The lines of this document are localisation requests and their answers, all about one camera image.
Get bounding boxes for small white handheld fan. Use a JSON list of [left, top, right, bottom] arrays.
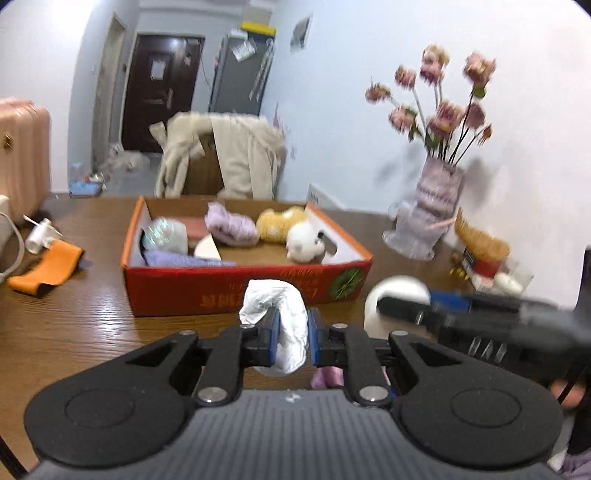
[[23, 217, 65, 254]]

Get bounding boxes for white wall socket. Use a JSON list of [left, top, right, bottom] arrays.
[[306, 184, 345, 209]]

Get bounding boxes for white charger cable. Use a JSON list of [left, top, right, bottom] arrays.
[[0, 217, 26, 283]]

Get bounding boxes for small white dog toy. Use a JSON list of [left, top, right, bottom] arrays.
[[108, 143, 151, 171]]

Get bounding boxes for white cup with straw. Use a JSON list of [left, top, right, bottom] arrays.
[[494, 265, 534, 296]]

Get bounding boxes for red cardboard box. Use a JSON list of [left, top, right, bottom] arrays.
[[121, 196, 374, 318]]

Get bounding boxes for dried pink roses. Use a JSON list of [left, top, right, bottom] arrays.
[[365, 44, 497, 167]]

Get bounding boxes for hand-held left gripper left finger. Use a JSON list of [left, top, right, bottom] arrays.
[[111, 307, 281, 408]]

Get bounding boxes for white tissue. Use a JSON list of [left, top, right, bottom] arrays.
[[239, 278, 309, 376]]

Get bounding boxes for light blue plush toy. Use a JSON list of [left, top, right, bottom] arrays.
[[141, 218, 189, 256]]

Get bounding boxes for folded white umbrella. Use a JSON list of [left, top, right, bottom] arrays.
[[249, 39, 275, 100]]

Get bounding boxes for paper sheet on refrigerator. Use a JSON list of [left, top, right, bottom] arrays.
[[231, 39, 257, 61]]

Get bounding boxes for cream round foam toy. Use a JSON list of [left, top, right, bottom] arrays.
[[364, 275, 431, 342]]

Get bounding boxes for dark brown entrance door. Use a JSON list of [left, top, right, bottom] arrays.
[[121, 32, 206, 153]]

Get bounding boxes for orange fabric band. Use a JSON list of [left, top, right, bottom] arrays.
[[7, 242, 86, 297]]

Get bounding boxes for pink ribbed suitcase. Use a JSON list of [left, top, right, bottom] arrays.
[[0, 98, 51, 222]]

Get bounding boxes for yellow plush toy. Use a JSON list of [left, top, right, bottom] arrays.
[[256, 207, 308, 243]]

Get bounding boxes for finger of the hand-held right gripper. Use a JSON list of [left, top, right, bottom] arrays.
[[376, 296, 446, 327], [429, 290, 476, 308]]

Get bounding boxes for small red box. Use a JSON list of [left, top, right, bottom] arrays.
[[462, 249, 502, 278]]

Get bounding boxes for blue cloth on floor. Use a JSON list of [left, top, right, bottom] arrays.
[[68, 178, 105, 195]]

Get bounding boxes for brown cardboard box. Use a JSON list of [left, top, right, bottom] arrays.
[[182, 131, 227, 197]]

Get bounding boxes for mauve fluffy knit ball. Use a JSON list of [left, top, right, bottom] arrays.
[[205, 203, 260, 248]]

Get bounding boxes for pale pink ceramic vase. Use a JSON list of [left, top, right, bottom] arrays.
[[413, 156, 465, 241]]

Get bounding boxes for cream wedge sponge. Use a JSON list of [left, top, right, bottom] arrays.
[[194, 233, 222, 260]]

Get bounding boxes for white plush toy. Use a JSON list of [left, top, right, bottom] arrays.
[[285, 222, 326, 265]]

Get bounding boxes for beige coat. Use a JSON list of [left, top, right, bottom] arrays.
[[149, 112, 287, 200]]

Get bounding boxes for white interior door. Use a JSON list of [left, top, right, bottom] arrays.
[[92, 13, 126, 167]]

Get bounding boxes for grey refrigerator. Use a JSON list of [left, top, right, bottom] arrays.
[[209, 34, 277, 114]]

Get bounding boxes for pink layered sponge block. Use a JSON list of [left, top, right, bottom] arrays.
[[182, 218, 208, 241]]

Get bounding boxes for framed wall picture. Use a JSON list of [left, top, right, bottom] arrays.
[[290, 14, 314, 51]]

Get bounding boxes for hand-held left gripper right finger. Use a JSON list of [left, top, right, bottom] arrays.
[[307, 308, 477, 408]]

